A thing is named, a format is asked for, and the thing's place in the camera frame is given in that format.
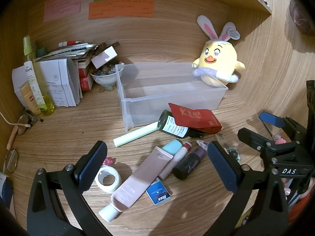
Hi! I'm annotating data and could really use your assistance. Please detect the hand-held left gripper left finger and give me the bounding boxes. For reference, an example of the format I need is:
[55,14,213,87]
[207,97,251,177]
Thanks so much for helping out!
[27,141,109,236]

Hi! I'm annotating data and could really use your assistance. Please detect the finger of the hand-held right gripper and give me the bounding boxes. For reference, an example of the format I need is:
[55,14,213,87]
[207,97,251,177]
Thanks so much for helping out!
[259,112,308,142]
[237,128,299,163]

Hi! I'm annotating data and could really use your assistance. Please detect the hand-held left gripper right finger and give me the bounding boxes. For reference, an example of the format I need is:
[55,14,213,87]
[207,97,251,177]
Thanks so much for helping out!
[204,141,289,236]

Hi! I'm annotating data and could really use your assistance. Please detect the purple black cosmetic tube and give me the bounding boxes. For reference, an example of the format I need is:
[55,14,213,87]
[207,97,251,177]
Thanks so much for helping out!
[172,147,208,180]

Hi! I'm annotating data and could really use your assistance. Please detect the white tape roll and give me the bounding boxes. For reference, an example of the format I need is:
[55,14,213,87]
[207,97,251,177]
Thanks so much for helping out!
[95,166,122,194]

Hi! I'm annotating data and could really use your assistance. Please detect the white tube red cap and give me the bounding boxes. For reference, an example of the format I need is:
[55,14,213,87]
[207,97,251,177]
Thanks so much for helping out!
[158,141,193,180]

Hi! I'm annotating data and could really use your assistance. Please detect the teal capped small tube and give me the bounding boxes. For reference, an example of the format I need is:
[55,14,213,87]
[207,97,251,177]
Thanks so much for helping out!
[162,140,184,155]

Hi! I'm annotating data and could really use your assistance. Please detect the pale green tube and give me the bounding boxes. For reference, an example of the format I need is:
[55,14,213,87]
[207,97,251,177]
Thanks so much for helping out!
[113,121,160,147]

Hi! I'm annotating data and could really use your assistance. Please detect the pink cream tube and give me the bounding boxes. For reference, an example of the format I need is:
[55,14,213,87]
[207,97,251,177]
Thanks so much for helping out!
[98,146,174,222]

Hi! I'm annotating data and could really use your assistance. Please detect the red paper packet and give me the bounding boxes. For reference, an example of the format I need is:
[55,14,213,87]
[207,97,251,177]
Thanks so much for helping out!
[168,103,222,134]

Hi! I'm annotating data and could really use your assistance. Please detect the dark green glass bottle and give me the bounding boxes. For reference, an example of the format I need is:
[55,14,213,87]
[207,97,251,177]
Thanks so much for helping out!
[157,111,205,139]

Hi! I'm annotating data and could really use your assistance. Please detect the small blue box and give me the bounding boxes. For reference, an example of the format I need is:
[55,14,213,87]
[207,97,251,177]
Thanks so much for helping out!
[146,178,172,205]

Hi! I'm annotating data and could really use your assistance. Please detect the clear plastic bin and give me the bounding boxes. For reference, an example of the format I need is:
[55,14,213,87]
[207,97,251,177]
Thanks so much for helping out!
[115,62,229,132]

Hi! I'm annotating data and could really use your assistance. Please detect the person's right hand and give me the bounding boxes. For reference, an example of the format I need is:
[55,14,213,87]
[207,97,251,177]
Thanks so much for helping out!
[283,177,292,201]

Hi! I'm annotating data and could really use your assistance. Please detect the small clear packet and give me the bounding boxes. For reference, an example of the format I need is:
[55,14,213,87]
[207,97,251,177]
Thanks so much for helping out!
[216,133,240,161]

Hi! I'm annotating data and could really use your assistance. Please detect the orange cloth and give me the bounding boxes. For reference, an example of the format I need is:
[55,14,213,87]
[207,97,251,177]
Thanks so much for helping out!
[287,194,312,227]

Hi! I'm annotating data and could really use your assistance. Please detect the yellow chick plush toy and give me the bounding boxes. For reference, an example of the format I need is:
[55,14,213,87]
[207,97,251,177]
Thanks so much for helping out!
[192,15,246,87]

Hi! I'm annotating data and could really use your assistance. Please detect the pink stick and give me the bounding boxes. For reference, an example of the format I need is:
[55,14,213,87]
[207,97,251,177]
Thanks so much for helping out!
[6,125,19,151]

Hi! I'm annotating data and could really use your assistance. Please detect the white bowl of marbles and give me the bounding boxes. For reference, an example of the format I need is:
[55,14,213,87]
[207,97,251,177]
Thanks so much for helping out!
[90,64,123,88]

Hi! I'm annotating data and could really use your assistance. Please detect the folded white paper leaflets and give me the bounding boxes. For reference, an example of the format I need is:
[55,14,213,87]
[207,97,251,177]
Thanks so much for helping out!
[12,58,83,108]

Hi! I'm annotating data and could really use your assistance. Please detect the dark blue box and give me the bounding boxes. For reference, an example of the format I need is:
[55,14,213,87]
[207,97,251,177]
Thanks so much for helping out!
[0,172,14,209]

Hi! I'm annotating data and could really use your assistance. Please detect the yellow-green spray bottle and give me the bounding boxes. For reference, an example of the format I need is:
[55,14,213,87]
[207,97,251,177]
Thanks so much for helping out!
[23,35,56,116]

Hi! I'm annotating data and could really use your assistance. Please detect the white pink small box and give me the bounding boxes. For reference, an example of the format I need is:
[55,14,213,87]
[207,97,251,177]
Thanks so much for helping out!
[91,46,117,69]

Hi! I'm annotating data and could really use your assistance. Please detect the dark red round object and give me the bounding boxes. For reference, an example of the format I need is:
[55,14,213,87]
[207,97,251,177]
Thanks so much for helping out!
[288,0,315,33]

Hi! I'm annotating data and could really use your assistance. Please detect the stack of booklets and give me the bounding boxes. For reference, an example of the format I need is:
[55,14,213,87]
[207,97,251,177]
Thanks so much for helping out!
[36,42,97,62]

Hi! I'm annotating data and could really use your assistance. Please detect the dark brown flat object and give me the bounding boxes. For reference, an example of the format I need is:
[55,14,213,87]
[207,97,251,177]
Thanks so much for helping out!
[95,42,120,56]

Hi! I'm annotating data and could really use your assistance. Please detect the red white marker pen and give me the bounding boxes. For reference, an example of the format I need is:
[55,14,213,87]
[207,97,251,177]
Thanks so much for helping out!
[58,40,81,47]

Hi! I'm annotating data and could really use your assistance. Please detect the orange paper note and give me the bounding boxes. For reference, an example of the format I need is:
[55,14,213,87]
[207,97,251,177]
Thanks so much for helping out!
[88,0,155,20]

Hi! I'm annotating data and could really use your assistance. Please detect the pink paper note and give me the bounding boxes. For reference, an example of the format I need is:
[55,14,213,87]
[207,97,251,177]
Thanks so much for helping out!
[44,0,82,22]

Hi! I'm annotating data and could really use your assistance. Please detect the white cable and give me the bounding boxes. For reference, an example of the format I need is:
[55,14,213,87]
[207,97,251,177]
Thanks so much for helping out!
[0,111,31,128]

